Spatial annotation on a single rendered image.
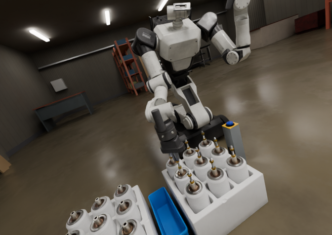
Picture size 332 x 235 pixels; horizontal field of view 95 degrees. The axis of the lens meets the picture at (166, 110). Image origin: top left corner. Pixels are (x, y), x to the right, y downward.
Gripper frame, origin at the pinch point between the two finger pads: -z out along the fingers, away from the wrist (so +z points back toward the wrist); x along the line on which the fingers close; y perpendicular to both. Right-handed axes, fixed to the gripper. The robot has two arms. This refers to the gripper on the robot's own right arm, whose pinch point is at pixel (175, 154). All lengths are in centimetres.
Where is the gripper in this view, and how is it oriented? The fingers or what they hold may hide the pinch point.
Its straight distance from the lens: 77.8
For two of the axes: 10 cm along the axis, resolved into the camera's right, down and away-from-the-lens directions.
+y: -3.5, 4.0, -8.5
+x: -8.8, 1.7, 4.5
